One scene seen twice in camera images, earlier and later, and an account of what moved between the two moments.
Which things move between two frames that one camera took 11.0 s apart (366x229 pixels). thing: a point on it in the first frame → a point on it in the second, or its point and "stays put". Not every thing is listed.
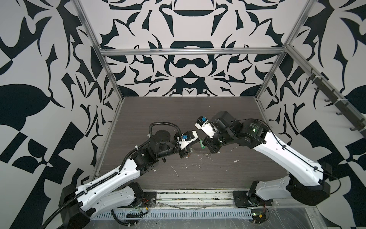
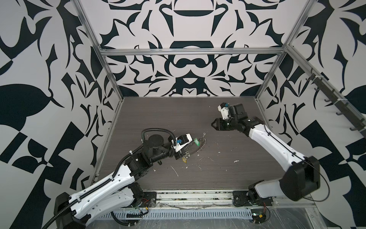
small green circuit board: [259, 215] stays put
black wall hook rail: [344, 107] stays put
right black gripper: [209, 142] → [219, 124]
